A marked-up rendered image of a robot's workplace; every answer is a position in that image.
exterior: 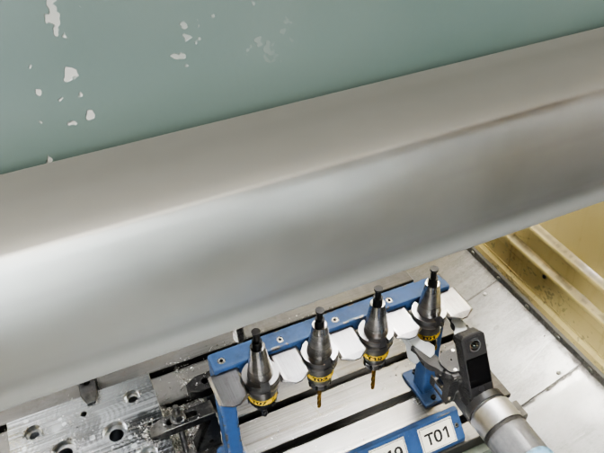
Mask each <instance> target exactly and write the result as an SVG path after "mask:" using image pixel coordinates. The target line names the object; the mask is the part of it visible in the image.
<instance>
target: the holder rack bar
mask: <svg viewBox="0 0 604 453"><path fill-rule="evenodd" d="M437 276H438V277H439V278H438V281H439V282H440V292H442V291H444V290H449V284H448V283H447V282H446V281H445V280H444V279H443V278H442V277H441V276H440V275H439V274H438V273H437ZM428 278H429V277H427V278H424V279H421V280H417V281H415V282H412V283H409V284H406V285H404V286H402V287H399V288H396V289H392V290H389V291H387V292H384V293H381V295H382V296H383V300H384V301H385V303H386V311H387V312H388V311H390V310H393V309H396V308H398V307H400V306H405V307H406V309H407V310H411V309H412V305H413V303H414V302H416V303H417V304H418V303H419V300H420V297H421V294H422V290H423V287H424V284H425V281H426V280H427V279H428ZM371 299H373V297H371V298H367V299H364V300H361V301H359V302H356V303H353V304H351V305H348V306H344V307H341V308H339V309H336V310H334V311H331V312H328V313H326V314H323V316H324V320H325V321H326V322H327V325H328V330H329V333H331V332H334V331H337V330H339V329H342V328H344V327H346V326H349V325H352V326H353V328H354V329H355V330H357V329H359V325H360V323H361V322H362V321H363V320H364V321H365V320H366V317H367V313H368V310H369V303H370V300H371ZM314 320H315V318H311V319H308V320H306V321H303V322H301V323H298V324H293V325H291V326H289V327H286V328H283V329H280V330H278V331H276V332H273V333H268V334H265V335H263V336H261V338H262V341H263V342H264V343H265V346H266V349H267V352H268V354H269V356H270V355H271V354H273V353H275V352H278V351H283V350H285V349H287V348H290V347H292V346H297V347H298V350H299V351H301V348H302V345H303V343H304V342H305V341H307V342H308V339H309V334H310V331H311V326H312V323H313V321H314ZM251 343H252V340H250V341H248V342H243V343H240V344H237V345H236V346H233V347H230V348H227V349H224V350H222V351H218V352H215V353H212V354H210V355H209V356H208V362H209V368H210V370H211V373H212V375H218V374H219V373H221V372H224V371H227V370H230V369H233V368H238V370H239V372H240V373H241V372H242V370H243V368H244V366H245V365H246V364H247V363H248V356H249V347H250V344H251Z"/></svg>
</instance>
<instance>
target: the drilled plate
mask: <svg viewBox="0 0 604 453"><path fill-rule="evenodd" d="M131 389H132V391H131ZM135 389H136V390H135ZM128 390H129V391H128ZM127 391H128V392H127ZM139 392H140V393H142V395H140V393H139ZM100 398H101V399H100ZM98 400H99V401H100V400H101V402H99V404H97V405H95V403H94V404H89V405H87V404H86V403H85V402H84V401H83V400H82V398H81V397H78V398H76V399H73V400H70V401H68V402H65V403H63V404H58V405H56V406H53V407H50V408H48V409H45V410H42V411H40V412H37V413H33V414H30V415H28V416H25V417H22V418H20V419H17V420H14V421H12V422H8V423H7V424H6V426H7V434H8V441H9V449H10V453H78V451H76V450H79V453H114V452H115V453H136V451H138V449H139V448H140V447H142V449H141V448H140V449H141V452H139V453H175V450H174V447H173V443H172V440H171V437H170V436H169V437H166V438H164V439H161V440H154V442H153V443H154V445H153V444H151V443H152V440H151V436H150V433H148V434H149V435H148V438H149V437H150V439H147V440H148V441H150V440H151V441H150V445H149V442H147V440H145V437H144V436H145V435H146V433H145V432H143V431H145V430H146V429H147V431H149V430H150V428H152V426H153V425H154V424H155V423H156V422H157V421H159V420H160V419H162V418H164V416H163V413H162V410H161V407H160V404H159V402H158V399H157V397H156V394H155V390H154V387H153V384H152V381H151V378H150V376H149V373H146V374H144V375H141V376H139V377H134V378H132V379H129V380H127V381H124V382H121V383H119V384H116V385H113V386H109V387H106V388H104V389H101V390H98V398H97V401H98ZM136 400H137V401H136ZM97 401H96V402H97ZM123 401H124V402H123ZM125 401H126V403H125ZM136 402H138V403H137V404H136ZM97 403H98V402H97ZM127 403H128V404H127ZM133 403H134V404H133ZM132 405H133V406H132ZM91 406H92V407H91ZM134 407H135V408H134ZM133 410H134V411H133ZM62 415H64V416H62ZM131 417H132V418H131ZM51 418H52V419H51ZM151 418H153V419H152V420H150V419H151ZM118 419H119V420H118ZM120 420H122V421H124V420H125V421H124V422H121V421H120ZM142 420H143V421H142ZM126 421H127V422H129V423H127V422H126ZM144 421H147V423H148V425H147V426H148V427H147V426H146V425H145V424H147V423H144ZM35 422H36V423H35ZM62 422H63V423H62ZM70 422H71V423H70ZM69 423H70V424H73V425H71V426H72V427H71V426H70V424H69ZM129 424H130V425H129ZM139 424H140V425H139ZM141 424H142V425H141ZM151 424H153V425H152V426H151ZM77 425H78V426H79V427H77ZM144 425H145V426H146V428H145V426H144ZM27 426H29V427H28V429H26V428H27ZM41 426H43V428H42V427H41ZM104 426H105V427H104ZM134 426H135V427H134ZM138 426H140V427H141V426H143V427H141V428H140V427H138ZM91 427H92V428H91ZM129 427H130V428H129ZM128 428H129V430H128ZM133 428H134V429H133ZM139 428H140V429H139ZM41 431H44V433H43V434H44V435H42V434H41ZM127 431H128V433H127ZM22 432H24V434H23V435H22ZM73 433H74V434H73ZM100 433H101V434H100ZM134 433H135V434H134ZM141 433H144V434H143V435H144V436H143V435H142V434H141ZM47 434H48V435H47ZM140 434H141V435H140ZM40 435H42V436H40ZM136 435H138V436H136ZM22 436H25V437H23V438H22ZM39 436H40V437H39ZM126 436H128V437H127V438H124V437H126ZM129 436H130V437H129ZM67 437H68V440H64V439H65V438H67ZM70 437H71V439H73V438H74V439H75V441H72V440H70ZM61 438H62V439H61ZM82 438H84V439H82ZM102 438H104V440H103V439H102ZM27 439H28V440H29V441H28V440H27ZM60 439H61V441H60V442H58V441H59V440H60ZM124 440H126V441H125V442H123V441H124ZM80 441H81V442H80ZM118 441H119V442H118ZM158 441H161V442H160V444H158V443H157V442H158ZM114 442H117V443H114ZM131 442H132V444H131ZM77 443H79V448H78V447H77ZM142 443H143V444H144V445H145V446H143V445H142ZM155 443H157V445H158V447H157V448H156V446H157V445H155ZM82 444H83V445H82ZM112 444H113V445H112ZM53 445H55V446H53ZM80 445H81V446H80ZM80 447H81V448H80ZM136 448H138V449H136ZM111 449H112V451H111ZM51 450H53V451H51ZM156 450H157V451H156Z"/></svg>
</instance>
